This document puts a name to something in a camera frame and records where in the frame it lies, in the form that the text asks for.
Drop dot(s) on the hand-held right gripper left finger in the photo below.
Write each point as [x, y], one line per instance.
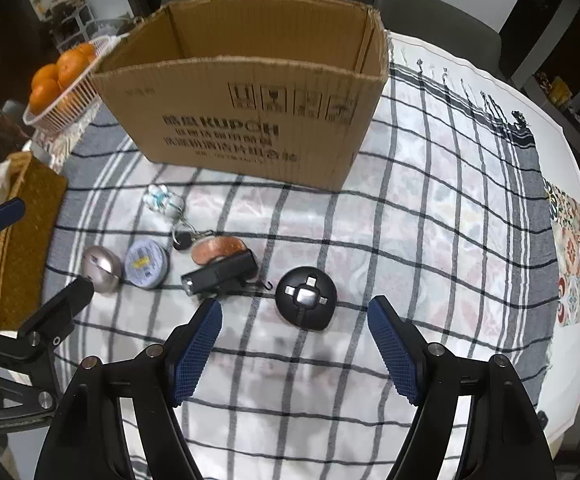
[197, 355]

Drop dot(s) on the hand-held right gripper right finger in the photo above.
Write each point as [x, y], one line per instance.
[395, 355]

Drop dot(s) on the silver computer mouse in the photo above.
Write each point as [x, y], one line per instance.
[101, 270]

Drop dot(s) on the black flashlight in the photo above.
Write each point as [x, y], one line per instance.
[217, 275]

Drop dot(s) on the round blue tin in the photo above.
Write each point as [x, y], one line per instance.
[146, 265]

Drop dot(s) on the black round disc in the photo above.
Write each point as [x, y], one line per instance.
[306, 299]

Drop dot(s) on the brown oval case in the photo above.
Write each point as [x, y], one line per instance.
[215, 249]

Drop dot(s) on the brown cardboard box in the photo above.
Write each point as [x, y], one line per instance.
[250, 110]

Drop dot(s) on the wicker tissue box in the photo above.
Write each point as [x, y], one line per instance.
[30, 225]

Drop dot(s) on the white lace doily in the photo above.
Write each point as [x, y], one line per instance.
[65, 135]

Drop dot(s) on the orange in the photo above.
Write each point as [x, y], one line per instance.
[76, 60]
[45, 72]
[45, 95]

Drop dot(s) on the plaid tablecloth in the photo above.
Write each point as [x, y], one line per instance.
[420, 220]

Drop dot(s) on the black phone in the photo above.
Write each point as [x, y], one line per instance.
[543, 421]

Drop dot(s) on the white shoe rack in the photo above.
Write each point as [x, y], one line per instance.
[72, 27]

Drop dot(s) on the patterned placemat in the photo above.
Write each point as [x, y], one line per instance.
[572, 255]

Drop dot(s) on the yellow package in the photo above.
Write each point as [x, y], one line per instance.
[560, 90]

